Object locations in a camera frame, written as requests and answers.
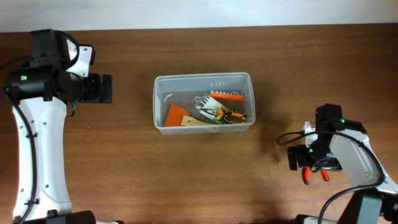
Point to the orange scraper with wooden handle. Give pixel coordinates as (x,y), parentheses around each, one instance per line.
(178,117)

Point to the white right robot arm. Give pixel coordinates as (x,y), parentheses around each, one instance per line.
(338,144)

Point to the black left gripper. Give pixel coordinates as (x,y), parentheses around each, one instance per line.
(106,88)

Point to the red handled side cutters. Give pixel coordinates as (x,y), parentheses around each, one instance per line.
(306,175)

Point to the orange socket bit rail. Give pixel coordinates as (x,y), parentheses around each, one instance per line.
(220,95)

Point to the clear case of coloured plugs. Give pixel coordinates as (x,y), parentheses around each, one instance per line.
(206,101)

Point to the orange black long-nose pliers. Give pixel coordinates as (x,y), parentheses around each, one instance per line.
(223,116)

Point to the clear plastic storage container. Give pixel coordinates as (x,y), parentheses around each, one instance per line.
(182,90)

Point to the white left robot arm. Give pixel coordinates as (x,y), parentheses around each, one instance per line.
(43,93)

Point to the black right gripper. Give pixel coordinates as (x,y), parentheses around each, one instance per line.
(292,157)

